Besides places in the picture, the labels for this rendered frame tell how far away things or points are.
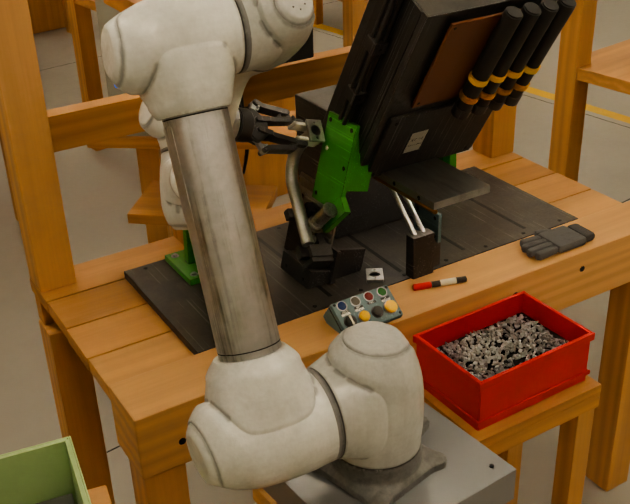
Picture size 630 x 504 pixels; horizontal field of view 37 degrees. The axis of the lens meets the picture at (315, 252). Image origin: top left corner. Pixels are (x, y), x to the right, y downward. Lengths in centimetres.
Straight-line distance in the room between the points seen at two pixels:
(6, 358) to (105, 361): 174
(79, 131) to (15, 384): 151
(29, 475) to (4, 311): 235
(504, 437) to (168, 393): 68
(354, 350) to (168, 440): 56
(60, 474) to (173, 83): 77
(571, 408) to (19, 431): 197
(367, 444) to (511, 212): 119
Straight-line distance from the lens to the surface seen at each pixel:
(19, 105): 219
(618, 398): 287
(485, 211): 259
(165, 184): 195
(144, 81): 140
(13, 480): 179
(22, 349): 383
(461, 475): 169
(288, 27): 143
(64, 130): 233
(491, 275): 229
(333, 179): 219
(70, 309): 229
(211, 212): 141
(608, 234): 252
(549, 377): 204
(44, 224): 230
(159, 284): 229
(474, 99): 211
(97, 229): 464
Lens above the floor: 204
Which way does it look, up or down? 29 degrees down
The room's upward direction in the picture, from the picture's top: 2 degrees counter-clockwise
